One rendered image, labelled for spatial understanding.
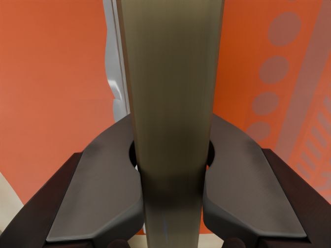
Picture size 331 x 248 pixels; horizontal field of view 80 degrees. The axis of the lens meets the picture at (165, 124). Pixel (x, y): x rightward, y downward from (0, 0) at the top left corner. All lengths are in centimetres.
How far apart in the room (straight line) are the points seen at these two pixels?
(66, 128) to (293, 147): 22
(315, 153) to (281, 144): 4
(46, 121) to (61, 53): 7
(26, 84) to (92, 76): 6
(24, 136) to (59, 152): 3
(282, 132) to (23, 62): 23
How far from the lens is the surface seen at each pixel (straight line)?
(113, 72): 17
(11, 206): 33
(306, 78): 20
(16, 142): 25
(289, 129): 22
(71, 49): 18
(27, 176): 27
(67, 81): 19
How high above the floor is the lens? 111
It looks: 59 degrees down
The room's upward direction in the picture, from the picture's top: 180 degrees counter-clockwise
